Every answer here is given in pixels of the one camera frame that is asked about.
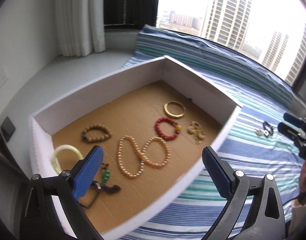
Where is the pale green jade bangle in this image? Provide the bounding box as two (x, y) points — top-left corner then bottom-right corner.
(51, 145), (84, 174)

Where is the brown wooden bead bracelet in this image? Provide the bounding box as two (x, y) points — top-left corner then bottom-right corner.
(81, 123), (113, 144)

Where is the red bead bracelet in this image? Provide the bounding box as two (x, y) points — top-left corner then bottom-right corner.
(154, 116), (183, 142)

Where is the gold ornate bangle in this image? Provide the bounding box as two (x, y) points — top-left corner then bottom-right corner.
(163, 101), (186, 119)

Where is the person's right hand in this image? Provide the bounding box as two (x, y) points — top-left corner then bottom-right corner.
(298, 161), (306, 194)

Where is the beige carved bead cluster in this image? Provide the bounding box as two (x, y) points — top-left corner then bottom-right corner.
(187, 121), (206, 145)

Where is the white fleece right sleeve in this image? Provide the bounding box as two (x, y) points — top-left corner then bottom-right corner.
(288, 199), (306, 236)

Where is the white cardboard tray box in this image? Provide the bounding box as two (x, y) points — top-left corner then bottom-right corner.
(29, 56), (241, 239)

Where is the striped pillow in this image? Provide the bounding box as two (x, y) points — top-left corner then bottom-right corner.
(136, 25), (295, 108)

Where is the white curtain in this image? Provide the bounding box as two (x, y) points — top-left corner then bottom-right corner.
(55, 0), (106, 57)

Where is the dark bead bracelet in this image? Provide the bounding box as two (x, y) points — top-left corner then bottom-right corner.
(262, 121), (275, 138)

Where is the green bead dark cord pendant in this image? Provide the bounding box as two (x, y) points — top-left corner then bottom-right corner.
(79, 163), (121, 209)

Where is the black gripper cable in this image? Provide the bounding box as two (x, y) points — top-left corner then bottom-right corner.
(281, 192), (306, 208)

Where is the pearl necklace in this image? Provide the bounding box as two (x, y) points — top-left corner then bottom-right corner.
(117, 135), (171, 179)

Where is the black wall switch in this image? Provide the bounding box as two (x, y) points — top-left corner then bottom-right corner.
(1, 116), (16, 142)

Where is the white wall socket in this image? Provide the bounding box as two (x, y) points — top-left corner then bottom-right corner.
(0, 67), (8, 88)

